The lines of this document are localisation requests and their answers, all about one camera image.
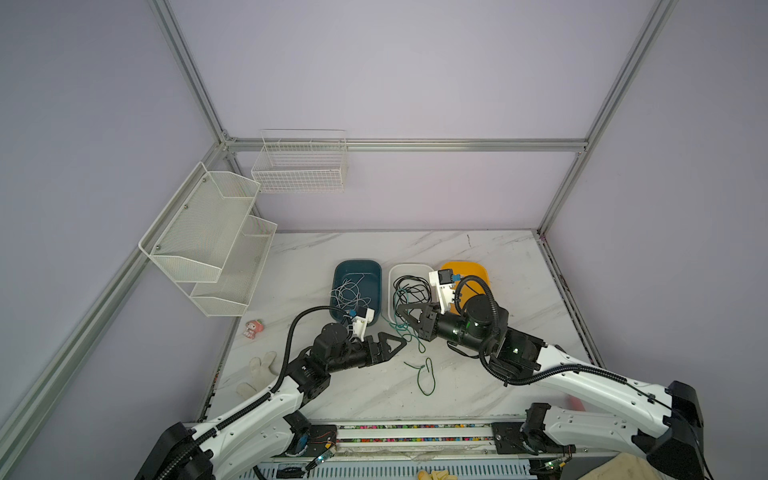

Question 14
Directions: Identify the green cable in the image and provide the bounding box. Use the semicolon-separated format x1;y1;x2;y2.
381;287;428;355
403;357;437;397

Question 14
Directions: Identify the black cable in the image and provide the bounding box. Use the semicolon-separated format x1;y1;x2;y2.
392;274;433;313

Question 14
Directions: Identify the teal plastic bin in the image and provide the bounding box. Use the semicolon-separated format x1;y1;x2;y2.
330;259;382;326

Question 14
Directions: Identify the white cable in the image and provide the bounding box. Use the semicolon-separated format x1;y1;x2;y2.
331;272;374;319

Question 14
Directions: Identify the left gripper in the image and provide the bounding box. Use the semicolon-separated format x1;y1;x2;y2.
327;330;405;374

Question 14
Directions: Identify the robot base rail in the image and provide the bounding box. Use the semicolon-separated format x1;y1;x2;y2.
221;419;577;480

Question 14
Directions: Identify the pink toy figure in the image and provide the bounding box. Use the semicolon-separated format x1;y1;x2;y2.
243;320;264;340

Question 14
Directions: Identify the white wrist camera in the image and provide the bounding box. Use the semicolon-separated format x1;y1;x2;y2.
428;269;460;314
349;307;375;340

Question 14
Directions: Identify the white wire basket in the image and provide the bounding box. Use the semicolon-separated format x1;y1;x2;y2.
251;129;348;194

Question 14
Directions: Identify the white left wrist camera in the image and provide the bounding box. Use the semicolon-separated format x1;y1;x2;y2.
349;307;375;340

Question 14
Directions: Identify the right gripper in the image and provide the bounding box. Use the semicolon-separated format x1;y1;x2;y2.
394;299;488;354

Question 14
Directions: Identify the yellow plastic bin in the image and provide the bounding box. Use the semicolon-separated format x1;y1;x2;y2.
440;261;491;295

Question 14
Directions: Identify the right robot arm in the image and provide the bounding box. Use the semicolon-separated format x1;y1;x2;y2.
395;270;712;479

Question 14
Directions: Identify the white rubber glove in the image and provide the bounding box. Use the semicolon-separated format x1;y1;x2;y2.
236;351;277;400

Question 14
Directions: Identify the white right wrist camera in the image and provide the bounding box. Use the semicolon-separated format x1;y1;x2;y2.
428;269;460;314

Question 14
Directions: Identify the white plastic bin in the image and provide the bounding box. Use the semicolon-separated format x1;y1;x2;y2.
383;263;436;326

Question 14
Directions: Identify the white mesh two-tier shelf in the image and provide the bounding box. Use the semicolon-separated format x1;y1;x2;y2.
138;164;277;317

